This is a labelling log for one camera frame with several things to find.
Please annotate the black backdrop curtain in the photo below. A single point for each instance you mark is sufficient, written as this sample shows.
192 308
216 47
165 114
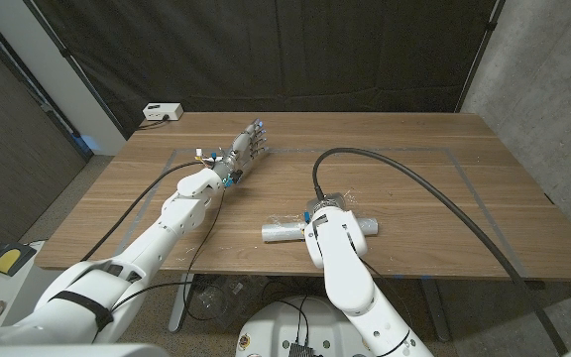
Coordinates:
265 49

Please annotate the grey tape outline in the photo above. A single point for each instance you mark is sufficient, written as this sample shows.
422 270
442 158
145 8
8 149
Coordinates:
414 148

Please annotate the crumpled clear plastic bag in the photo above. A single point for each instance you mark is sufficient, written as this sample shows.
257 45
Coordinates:
226 297

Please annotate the white table leg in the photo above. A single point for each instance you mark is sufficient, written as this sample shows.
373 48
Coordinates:
179 307

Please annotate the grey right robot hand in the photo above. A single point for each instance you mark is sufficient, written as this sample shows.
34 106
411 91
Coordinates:
330 201

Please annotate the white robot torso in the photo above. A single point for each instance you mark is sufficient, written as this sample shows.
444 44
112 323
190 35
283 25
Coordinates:
67 352

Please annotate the black table foot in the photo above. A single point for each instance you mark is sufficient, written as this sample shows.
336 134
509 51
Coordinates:
531 285

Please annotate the yellow and black pads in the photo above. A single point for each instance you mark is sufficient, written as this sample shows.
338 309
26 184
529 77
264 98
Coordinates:
8 258

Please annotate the grey table leg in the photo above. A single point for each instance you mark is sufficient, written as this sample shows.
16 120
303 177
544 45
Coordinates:
434 312

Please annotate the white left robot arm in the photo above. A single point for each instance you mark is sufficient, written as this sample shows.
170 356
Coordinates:
176 213

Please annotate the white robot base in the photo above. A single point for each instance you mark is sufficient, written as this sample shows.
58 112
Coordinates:
270 327

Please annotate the white power strip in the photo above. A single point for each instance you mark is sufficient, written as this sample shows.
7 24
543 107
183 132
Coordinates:
162 111

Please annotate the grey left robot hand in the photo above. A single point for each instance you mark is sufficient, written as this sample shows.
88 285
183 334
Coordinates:
243 149

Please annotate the black finned electronics box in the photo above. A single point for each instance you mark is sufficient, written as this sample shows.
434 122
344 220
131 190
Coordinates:
301 350

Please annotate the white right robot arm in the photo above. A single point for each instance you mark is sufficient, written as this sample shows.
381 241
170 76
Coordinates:
345 277

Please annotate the plastic wrap roll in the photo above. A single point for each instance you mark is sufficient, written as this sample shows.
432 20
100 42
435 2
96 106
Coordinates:
280 231

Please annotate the black backdrop stand pole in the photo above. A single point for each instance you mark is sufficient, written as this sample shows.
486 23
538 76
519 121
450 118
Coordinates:
481 49
67 54

